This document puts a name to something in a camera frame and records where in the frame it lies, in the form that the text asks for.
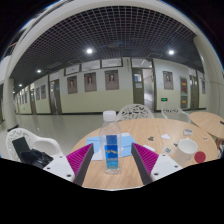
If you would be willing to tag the round ceiling lights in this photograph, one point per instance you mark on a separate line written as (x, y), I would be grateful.
(89, 51)

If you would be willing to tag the black bag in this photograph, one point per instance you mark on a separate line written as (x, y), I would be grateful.
(33, 156)

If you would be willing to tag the clear water bottle blue label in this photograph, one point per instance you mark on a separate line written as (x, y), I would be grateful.
(111, 150)

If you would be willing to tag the green exit sign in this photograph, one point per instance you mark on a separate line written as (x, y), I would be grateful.
(164, 99)

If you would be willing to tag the black phone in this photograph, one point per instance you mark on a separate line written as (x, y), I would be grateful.
(222, 122)

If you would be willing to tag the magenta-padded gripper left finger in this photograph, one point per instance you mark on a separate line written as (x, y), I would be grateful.
(65, 166)

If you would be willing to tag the small white sticker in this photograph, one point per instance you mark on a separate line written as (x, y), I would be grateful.
(149, 148)

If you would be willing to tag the black and white sticker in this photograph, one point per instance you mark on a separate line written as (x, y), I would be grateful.
(168, 150)

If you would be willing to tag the round wooden table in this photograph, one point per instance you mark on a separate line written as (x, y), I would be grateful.
(208, 121)

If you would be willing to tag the small beige sticker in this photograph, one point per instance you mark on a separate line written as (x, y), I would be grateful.
(205, 138)

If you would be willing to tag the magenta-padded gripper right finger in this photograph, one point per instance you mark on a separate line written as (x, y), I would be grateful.
(160, 165)

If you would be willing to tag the olive green door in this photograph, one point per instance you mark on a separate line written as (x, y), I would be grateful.
(137, 93)

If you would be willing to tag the small dark sticker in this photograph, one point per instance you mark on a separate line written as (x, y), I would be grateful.
(150, 138)

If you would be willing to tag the framed wall portraits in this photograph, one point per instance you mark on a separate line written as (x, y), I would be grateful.
(111, 80)

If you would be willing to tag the flat round red coaster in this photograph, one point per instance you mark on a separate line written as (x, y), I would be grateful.
(200, 157)

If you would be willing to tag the white cutout-back plastic chair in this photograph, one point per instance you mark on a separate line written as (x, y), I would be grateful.
(175, 113)
(135, 111)

